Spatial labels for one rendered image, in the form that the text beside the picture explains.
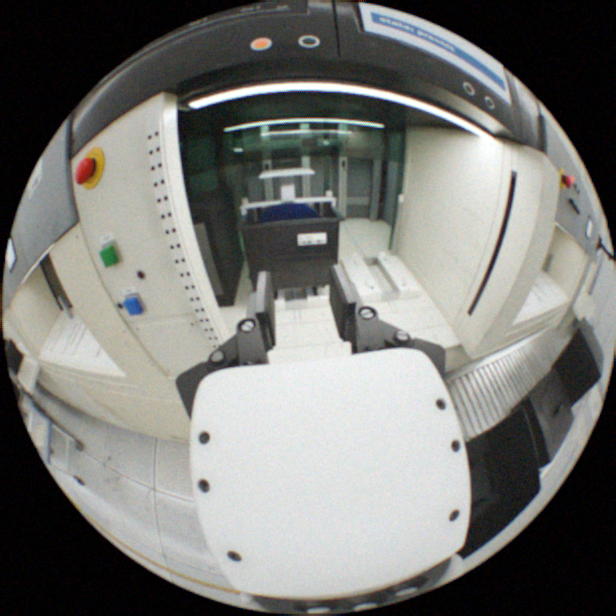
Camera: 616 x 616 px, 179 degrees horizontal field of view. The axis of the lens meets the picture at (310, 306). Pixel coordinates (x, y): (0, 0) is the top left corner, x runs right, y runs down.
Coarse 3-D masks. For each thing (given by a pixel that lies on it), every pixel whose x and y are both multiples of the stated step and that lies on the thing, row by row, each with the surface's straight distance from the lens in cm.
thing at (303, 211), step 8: (272, 208) 61; (280, 208) 61; (288, 208) 61; (296, 208) 62; (304, 208) 62; (312, 208) 62; (264, 216) 62; (272, 216) 62; (280, 216) 62; (288, 216) 62; (296, 216) 62; (304, 216) 62; (312, 216) 63
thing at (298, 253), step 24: (288, 192) 54; (336, 216) 50; (264, 240) 49; (288, 240) 49; (312, 240) 49; (336, 240) 50; (264, 264) 52; (288, 264) 52; (312, 264) 52; (336, 264) 53; (288, 288) 56; (312, 288) 61
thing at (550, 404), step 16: (544, 384) 85; (560, 384) 98; (528, 400) 75; (544, 400) 81; (560, 400) 93; (528, 416) 77; (544, 416) 79; (560, 416) 90; (544, 432) 77; (560, 432) 88; (544, 448) 79; (544, 464) 82
